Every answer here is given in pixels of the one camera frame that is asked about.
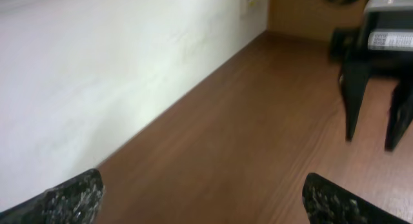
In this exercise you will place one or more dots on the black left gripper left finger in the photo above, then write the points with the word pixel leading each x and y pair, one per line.
pixel 77 200

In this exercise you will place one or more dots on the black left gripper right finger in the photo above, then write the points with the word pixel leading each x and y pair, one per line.
pixel 327 202

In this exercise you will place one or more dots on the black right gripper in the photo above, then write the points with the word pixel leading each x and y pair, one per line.
pixel 383 41

